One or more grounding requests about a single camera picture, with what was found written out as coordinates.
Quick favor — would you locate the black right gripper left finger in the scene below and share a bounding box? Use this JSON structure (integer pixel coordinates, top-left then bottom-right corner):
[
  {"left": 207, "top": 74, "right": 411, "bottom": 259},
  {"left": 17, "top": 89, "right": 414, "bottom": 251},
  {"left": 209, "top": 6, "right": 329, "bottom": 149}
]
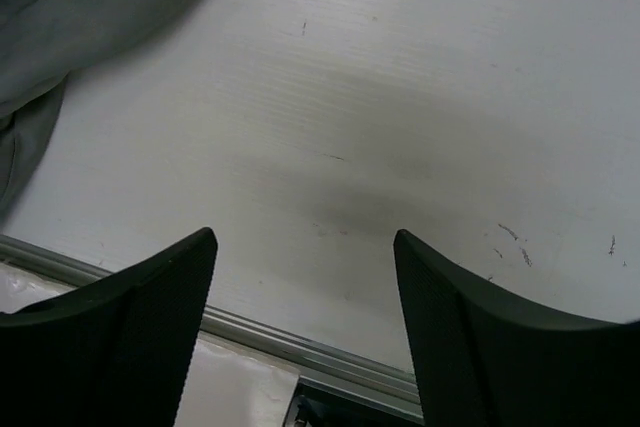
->
[{"left": 1, "top": 228, "right": 218, "bottom": 426}]

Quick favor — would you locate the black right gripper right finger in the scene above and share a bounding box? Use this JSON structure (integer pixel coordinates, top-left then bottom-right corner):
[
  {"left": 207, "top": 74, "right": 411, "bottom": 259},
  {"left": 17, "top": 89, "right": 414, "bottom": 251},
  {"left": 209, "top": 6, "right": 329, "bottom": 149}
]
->
[{"left": 393, "top": 230, "right": 639, "bottom": 426}]

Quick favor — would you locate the grey pleated skirt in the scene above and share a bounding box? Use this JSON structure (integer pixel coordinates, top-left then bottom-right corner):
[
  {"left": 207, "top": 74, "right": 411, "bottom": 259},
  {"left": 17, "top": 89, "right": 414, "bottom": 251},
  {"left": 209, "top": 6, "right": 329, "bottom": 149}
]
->
[{"left": 1, "top": 0, "right": 195, "bottom": 213}]

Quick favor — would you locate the aluminium table edge rail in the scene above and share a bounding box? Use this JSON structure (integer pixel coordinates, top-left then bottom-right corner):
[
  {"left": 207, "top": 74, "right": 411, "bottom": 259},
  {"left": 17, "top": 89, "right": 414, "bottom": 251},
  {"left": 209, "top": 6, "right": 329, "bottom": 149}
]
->
[{"left": 1, "top": 235, "right": 423, "bottom": 425}]

